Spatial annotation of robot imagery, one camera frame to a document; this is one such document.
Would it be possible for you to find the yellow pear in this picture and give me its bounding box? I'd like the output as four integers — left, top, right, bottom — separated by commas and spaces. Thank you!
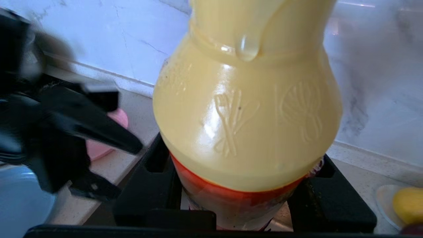
393, 187, 423, 225

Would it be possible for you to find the dark red apple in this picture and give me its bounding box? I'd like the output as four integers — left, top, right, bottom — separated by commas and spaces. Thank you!
402, 225, 423, 236

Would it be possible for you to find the orange dish soap bottle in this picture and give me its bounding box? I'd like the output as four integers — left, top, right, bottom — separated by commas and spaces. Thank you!
153, 0, 342, 232

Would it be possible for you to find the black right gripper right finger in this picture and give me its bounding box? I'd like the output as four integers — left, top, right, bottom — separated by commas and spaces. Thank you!
288, 155, 376, 232

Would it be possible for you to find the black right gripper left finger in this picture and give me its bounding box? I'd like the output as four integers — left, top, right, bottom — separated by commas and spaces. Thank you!
114, 134, 182, 228

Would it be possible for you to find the small white dish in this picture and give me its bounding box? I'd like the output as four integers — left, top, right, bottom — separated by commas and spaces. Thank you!
375, 184, 423, 232

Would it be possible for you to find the blue plate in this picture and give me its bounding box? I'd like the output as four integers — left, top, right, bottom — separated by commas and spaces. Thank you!
0, 165, 57, 238

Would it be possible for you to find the pink plate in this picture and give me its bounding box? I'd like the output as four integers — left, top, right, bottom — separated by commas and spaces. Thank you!
86, 108, 129, 161

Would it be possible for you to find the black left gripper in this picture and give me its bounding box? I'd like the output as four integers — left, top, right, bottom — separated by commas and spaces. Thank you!
0, 10, 143, 202

